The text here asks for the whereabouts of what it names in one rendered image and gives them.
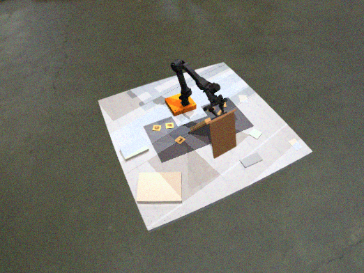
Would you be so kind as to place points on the grey flat rectangular tile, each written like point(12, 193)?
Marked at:
point(251, 159)

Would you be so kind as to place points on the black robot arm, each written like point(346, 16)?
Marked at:
point(208, 87)

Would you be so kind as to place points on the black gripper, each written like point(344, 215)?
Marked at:
point(211, 107)

